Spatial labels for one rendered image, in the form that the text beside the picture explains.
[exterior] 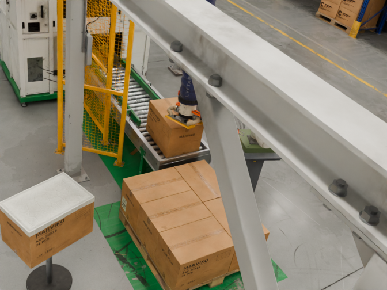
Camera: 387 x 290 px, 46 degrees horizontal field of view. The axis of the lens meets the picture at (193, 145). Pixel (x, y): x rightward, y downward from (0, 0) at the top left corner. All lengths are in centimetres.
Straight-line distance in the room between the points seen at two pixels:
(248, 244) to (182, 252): 301
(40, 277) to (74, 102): 175
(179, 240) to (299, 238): 170
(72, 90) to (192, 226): 184
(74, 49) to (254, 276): 379
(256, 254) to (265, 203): 456
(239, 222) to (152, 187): 359
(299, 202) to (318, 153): 499
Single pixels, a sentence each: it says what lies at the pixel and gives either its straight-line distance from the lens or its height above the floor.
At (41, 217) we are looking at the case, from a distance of 365.
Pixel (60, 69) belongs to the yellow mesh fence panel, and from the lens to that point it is 532.
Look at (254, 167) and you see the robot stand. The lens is 531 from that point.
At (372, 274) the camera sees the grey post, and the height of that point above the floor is 305.
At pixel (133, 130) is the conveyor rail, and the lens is 538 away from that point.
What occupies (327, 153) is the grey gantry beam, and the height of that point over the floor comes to 314.
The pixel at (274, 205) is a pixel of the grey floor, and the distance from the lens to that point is 570.
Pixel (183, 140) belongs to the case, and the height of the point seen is 78.
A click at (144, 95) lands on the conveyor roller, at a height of 55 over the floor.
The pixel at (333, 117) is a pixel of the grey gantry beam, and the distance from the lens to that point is 83.
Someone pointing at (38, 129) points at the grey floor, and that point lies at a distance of 635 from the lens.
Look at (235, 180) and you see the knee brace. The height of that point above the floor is 291.
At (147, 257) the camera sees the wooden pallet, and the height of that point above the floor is 7.
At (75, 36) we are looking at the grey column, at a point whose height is 176.
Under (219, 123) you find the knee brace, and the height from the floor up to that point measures 301.
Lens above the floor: 359
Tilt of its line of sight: 35 degrees down
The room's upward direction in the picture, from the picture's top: 12 degrees clockwise
